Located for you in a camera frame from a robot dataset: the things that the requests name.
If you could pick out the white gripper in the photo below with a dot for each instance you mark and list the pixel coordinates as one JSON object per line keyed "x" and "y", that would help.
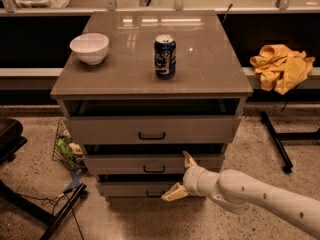
{"x": 191, "y": 181}

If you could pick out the grey drawer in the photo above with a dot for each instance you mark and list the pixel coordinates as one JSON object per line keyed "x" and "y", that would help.
{"x": 152, "y": 130}
{"x": 135, "y": 164}
{"x": 133, "y": 189}

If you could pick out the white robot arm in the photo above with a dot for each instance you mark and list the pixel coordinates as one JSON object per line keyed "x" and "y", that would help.
{"x": 235, "y": 191}

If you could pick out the grey drawer cabinet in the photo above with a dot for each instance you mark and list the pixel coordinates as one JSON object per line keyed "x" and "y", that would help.
{"x": 209, "y": 81}

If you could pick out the black stand leg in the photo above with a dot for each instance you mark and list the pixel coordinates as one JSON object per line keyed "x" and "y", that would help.
{"x": 278, "y": 138}

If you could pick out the blue tape piece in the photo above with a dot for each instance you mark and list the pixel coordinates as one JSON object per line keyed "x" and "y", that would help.
{"x": 76, "y": 175}

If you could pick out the blue soda can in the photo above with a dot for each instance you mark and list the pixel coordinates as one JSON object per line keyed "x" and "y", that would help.
{"x": 165, "y": 56}

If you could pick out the yellow crumpled cloth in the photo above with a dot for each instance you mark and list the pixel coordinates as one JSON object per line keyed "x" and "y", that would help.
{"x": 280, "y": 68}

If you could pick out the white ceramic bowl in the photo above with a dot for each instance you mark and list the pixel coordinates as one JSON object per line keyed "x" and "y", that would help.
{"x": 90, "y": 48}

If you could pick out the black chair base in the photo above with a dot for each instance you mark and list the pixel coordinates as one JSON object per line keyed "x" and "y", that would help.
{"x": 11, "y": 140}

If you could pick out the wire basket with items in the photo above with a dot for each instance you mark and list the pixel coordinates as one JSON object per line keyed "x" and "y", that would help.
{"x": 64, "y": 150}

